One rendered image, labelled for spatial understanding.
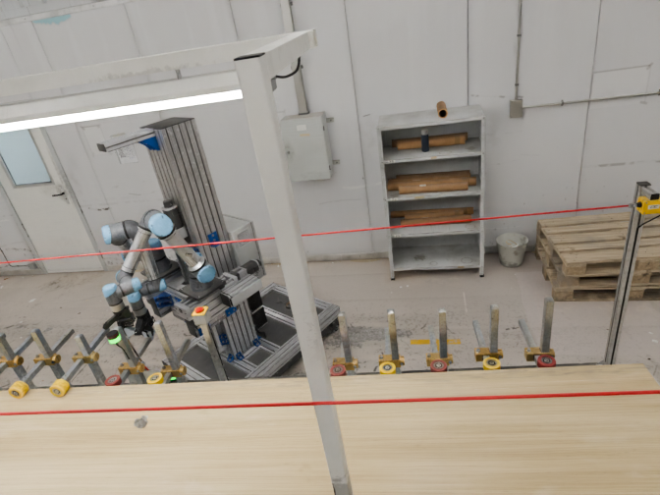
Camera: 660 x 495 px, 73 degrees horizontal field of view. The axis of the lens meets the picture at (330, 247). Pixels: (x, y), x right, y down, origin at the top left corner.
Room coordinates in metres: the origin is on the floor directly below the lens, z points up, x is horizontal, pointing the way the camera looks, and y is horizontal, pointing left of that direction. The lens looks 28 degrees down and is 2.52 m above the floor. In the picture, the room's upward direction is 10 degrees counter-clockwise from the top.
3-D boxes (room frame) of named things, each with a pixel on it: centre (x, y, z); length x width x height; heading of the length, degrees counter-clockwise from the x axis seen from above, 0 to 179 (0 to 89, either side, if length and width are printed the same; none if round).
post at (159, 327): (2.02, 0.99, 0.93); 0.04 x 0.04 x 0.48; 80
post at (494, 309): (1.73, -0.74, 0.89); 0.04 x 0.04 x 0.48; 80
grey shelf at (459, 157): (3.92, -1.04, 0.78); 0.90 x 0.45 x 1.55; 76
